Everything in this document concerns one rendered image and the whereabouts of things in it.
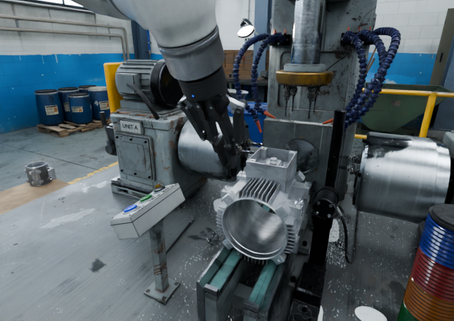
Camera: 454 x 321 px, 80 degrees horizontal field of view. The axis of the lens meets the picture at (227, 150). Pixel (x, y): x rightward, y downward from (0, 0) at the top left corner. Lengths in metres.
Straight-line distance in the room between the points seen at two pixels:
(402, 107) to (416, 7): 1.85
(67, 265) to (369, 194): 0.89
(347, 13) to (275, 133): 0.48
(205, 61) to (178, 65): 0.04
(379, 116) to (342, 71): 3.96
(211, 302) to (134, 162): 0.67
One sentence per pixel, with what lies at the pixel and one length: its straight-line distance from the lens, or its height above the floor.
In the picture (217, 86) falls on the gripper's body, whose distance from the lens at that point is 0.43.
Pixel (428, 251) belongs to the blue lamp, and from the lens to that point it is 0.42.
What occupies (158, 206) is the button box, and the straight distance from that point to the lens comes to 0.66.
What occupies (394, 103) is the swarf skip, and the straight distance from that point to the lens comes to 5.04.
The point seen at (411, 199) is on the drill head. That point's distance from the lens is 0.87.
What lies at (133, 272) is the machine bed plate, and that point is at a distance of 0.90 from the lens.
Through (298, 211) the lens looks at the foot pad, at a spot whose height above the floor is 1.07.
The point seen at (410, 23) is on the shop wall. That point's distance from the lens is 6.08.
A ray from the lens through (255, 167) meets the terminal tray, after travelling 0.66.
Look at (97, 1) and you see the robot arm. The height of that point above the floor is 1.46.
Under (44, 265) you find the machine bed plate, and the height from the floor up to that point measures 0.80.
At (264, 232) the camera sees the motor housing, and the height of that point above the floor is 0.94.
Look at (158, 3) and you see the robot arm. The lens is 0.36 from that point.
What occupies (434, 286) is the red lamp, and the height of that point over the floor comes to 1.13.
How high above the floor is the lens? 1.39
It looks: 20 degrees down
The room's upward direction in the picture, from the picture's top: straight up
